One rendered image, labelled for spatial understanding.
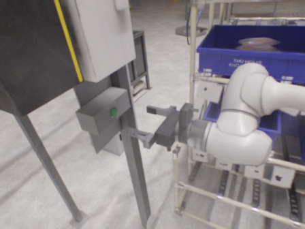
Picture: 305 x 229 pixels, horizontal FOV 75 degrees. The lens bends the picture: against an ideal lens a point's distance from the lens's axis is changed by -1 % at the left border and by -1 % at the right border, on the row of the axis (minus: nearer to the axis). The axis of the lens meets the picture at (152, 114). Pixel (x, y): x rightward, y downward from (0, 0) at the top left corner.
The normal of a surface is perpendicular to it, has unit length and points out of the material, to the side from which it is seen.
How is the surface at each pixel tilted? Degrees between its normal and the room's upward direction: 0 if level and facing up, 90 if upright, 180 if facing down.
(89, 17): 90
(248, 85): 37
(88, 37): 90
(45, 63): 90
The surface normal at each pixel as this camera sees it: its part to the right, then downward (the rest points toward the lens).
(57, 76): 0.87, 0.21
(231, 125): -0.41, -0.45
